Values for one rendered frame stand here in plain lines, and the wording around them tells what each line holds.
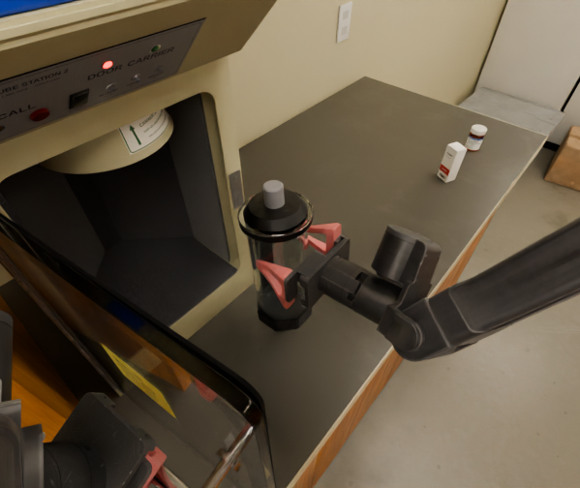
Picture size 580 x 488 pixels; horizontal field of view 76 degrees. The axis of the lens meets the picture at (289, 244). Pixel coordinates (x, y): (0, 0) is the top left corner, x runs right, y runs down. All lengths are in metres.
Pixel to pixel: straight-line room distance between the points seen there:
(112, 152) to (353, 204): 0.65
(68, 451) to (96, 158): 0.31
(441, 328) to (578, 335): 1.85
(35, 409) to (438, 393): 1.55
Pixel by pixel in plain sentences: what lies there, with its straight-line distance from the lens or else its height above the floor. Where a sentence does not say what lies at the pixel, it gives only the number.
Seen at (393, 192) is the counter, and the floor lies 0.94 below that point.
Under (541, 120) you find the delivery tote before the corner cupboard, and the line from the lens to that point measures 3.11.
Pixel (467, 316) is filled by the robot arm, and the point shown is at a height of 1.25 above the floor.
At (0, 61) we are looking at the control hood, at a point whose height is 1.49.
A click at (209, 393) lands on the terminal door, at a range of 0.21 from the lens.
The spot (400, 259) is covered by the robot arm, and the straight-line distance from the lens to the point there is 0.46.
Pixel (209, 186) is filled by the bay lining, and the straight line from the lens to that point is 0.62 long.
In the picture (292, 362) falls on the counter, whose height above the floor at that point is 0.94.
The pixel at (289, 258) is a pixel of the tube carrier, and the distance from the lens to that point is 0.53.
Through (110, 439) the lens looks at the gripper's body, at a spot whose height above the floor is 1.30.
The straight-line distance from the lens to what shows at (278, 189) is 0.49.
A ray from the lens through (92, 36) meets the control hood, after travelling 0.30.
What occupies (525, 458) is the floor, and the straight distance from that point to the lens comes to 1.84.
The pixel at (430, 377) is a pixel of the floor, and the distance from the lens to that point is 1.81.
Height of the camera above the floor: 1.57
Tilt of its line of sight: 47 degrees down
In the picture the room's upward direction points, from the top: straight up
